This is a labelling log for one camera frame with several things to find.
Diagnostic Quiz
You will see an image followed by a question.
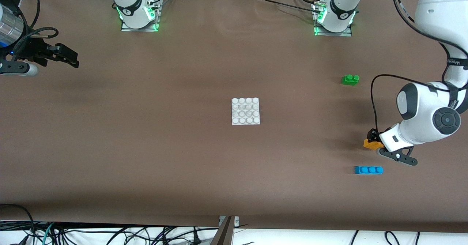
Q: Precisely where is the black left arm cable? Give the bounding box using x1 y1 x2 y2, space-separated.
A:
370 0 468 133

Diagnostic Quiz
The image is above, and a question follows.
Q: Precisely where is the blue toy block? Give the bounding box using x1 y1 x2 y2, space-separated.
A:
354 166 384 175

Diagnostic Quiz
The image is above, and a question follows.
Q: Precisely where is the yellow toy block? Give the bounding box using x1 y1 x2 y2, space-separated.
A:
363 138 384 151

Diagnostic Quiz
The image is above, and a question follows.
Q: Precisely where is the black cable across table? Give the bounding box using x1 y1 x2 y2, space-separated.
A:
252 0 322 13

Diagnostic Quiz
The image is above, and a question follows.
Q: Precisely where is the brown paper table cover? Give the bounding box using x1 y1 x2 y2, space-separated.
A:
0 0 468 234

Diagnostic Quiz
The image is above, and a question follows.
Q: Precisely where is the curled black floor cable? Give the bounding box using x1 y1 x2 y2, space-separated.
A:
384 230 401 245

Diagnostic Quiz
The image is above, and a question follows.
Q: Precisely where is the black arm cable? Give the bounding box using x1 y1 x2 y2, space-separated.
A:
9 0 59 61
370 0 468 133

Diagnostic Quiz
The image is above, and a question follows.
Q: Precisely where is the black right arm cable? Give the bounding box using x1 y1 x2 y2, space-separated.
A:
9 0 59 61

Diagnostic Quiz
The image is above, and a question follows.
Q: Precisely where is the black floor cable tangle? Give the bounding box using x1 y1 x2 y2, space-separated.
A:
51 225 220 245

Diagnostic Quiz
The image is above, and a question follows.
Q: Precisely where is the black looped floor cable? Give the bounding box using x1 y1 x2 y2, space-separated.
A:
0 204 36 245

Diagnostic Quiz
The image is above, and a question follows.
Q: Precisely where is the teal floor cable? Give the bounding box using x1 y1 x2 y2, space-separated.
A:
41 222 56 245

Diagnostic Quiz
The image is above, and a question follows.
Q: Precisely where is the grey slanted beam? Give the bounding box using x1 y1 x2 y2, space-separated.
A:
210 216 234 245

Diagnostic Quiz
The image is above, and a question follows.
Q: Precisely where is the white studded base plate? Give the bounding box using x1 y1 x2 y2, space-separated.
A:
231 97 261 126

